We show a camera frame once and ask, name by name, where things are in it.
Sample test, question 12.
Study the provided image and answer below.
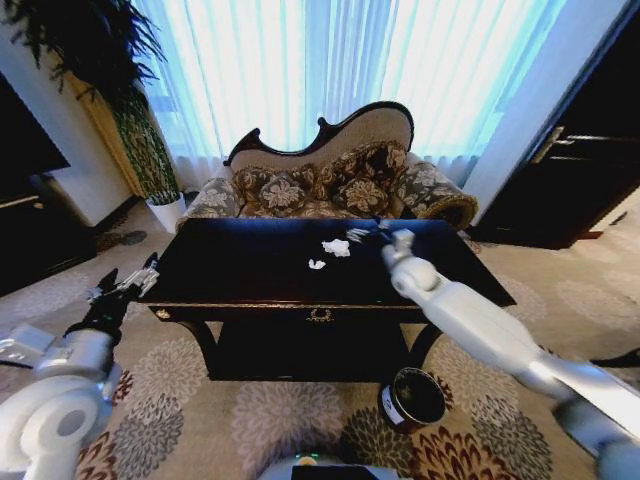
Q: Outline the dark wooden coffee table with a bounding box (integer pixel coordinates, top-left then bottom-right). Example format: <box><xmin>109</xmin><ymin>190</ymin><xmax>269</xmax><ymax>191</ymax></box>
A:
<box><xmin>138</xmin><ymin>217</ymin><xmax>517</xmax><ymax>384</ymax></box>

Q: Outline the sheer white curtain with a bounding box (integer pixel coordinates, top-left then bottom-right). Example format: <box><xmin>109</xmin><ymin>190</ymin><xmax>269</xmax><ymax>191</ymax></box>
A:
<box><xmin>132</xmin><ymin>0</ymin><xmax>629</xmax><ymax>171</ymax></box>

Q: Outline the floral cushion with brown border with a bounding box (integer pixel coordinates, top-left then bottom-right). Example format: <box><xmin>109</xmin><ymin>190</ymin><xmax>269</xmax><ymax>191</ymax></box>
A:
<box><xmin>317</xmin><ymin>142</ymin><xmax>409</xmax><ymax>219</ymax></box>
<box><xmin>232</xmin><ymin>167</ymin><xmax>321</xmax><ymax>219</ymax></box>

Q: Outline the tall green artificial plant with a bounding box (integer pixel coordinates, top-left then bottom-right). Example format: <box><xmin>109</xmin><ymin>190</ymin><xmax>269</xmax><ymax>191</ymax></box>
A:
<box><xmin>2</xmin><ymin>0</ymin><xmax>181</xmax><ymax>206</ymax></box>

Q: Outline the white plant pot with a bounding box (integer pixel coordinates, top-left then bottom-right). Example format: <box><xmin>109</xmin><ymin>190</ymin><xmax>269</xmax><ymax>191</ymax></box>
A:
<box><xmin>145</xmin><ymin>193</ymin><xmax>187</xmax><ymax>234</ymax></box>

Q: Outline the black television screen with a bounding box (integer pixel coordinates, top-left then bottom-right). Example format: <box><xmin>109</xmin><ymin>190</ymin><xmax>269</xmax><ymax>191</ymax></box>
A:
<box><xmin>0</xmin><ymin>72</ymin><xmax>71</xmax><ymax>201</ymax></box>

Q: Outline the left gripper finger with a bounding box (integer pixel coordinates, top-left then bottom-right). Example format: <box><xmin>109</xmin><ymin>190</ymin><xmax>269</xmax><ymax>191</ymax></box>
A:
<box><xmin>116</xmin><ymin>252</ymin><xmax>162</xmax><ymax>298</ymax></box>
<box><xmin>85</xmin><ymin>268</ymin><xmax>121</xmax><ymax>303</ymax></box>

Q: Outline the black round trash bin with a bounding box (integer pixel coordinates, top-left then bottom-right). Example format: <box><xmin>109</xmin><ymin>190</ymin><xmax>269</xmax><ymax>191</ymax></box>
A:
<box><xmin>380</xmin><ymin>367</ymin><xmax>447</xmax><ymax>434</ymax></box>

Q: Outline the large crumpled white tissue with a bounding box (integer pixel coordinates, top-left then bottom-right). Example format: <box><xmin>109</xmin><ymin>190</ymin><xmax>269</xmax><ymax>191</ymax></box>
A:
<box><xmin>321</xmin><ymin>238</ymin><xmax>353</xmax><ymax>258</ymax></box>

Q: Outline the floral upholstered sofa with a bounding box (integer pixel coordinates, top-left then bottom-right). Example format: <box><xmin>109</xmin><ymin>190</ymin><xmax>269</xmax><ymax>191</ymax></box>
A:
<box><xmin>175</xmin><ymin>101</ymin><xmax>479</xmax><ymax>234</ymax></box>

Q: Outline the silver door handle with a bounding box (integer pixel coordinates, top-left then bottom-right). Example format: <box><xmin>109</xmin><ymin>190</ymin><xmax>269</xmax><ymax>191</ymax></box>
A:
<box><xmin>529</xmin><ymin>125</ymin><xmax>576</xmax><ymax>165</ymax></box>

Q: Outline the black television cabinet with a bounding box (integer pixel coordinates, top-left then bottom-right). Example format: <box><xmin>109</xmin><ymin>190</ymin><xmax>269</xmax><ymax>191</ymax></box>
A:
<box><xmin>0</xmin><ymin>172</ymin><xmax>99</xmax><ymax>299</ymax></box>

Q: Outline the beige drape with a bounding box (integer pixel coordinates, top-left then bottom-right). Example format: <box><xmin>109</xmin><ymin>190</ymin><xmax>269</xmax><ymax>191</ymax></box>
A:
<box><xmin>64</xmin><ymin>74</ymin><xmax>146</xmax><ymax>197</ymax></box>

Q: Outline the dark wooden door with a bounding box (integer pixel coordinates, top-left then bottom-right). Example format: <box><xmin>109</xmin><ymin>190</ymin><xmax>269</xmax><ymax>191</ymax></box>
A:
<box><xmin>469</xmin><ymin>9</ymin><xmax>640</xmax><ymax>251</ymax></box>

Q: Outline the white robot front shell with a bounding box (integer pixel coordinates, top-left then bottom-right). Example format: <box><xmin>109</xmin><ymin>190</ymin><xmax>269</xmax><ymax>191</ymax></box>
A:
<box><xmin>257</xmin><ymin>452</ymin><xmax>389</xmax><ymax>480</ymax></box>

